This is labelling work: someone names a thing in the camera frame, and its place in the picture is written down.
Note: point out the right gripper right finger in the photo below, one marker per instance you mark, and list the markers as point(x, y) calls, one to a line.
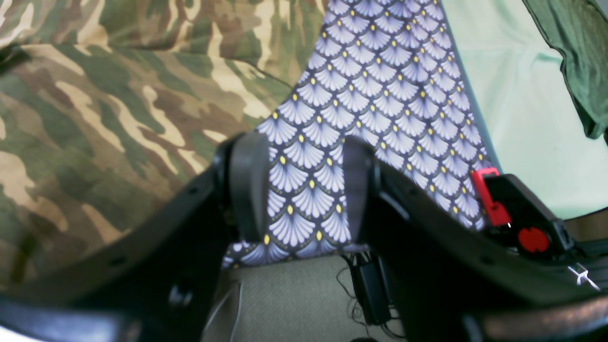
point(454, 285)

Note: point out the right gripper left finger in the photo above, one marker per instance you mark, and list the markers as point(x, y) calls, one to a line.
point(157, 283)

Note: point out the camouflage T-shirt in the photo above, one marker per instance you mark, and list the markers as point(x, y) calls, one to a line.
point(109, 107)

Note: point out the black power adapter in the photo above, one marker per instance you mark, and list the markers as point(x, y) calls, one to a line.
point(370, 288)

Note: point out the red black table clamp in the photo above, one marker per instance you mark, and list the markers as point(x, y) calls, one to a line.
point(518, 218)

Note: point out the purple fan-pattern table cloth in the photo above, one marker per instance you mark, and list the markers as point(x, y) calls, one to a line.
point(388, 72)

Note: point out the light green cloth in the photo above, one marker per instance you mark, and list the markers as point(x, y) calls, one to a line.
point(529, 114)

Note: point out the dark green garment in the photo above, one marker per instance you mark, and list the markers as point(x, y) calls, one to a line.
point(577, 30)

